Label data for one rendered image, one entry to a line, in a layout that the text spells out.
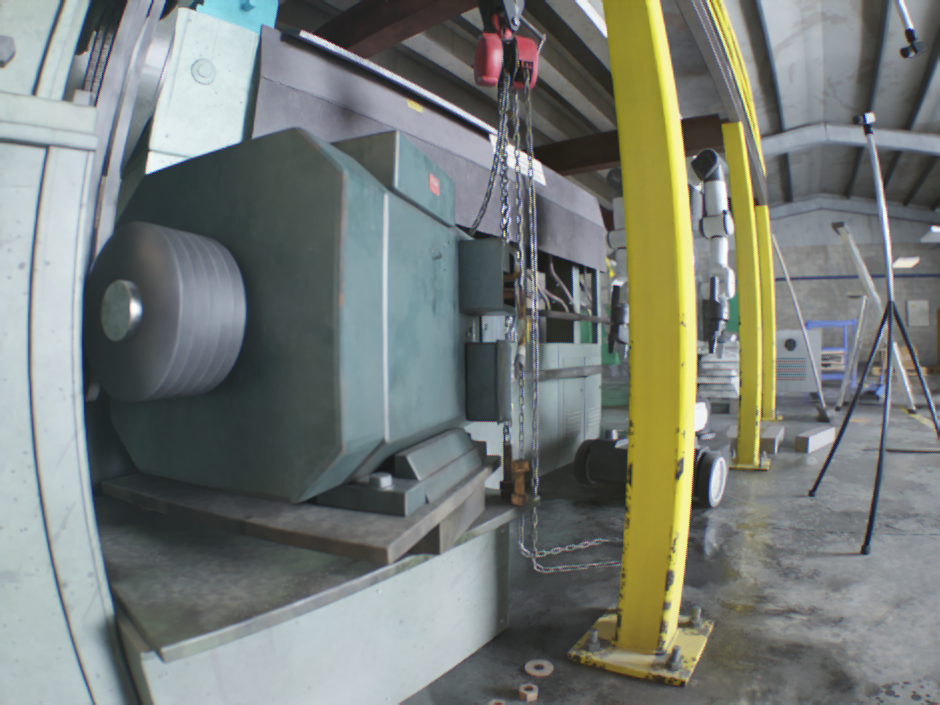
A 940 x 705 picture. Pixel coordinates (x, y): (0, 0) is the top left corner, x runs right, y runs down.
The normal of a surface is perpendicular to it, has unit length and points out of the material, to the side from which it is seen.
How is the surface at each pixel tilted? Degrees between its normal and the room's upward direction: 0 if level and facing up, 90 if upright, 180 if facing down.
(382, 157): 90
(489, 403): 90
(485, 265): 90
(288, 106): 90
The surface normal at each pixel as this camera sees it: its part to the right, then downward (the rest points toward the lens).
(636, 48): -0.59, 0.01
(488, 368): -0.29, 0.01
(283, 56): 0.79, -0.21
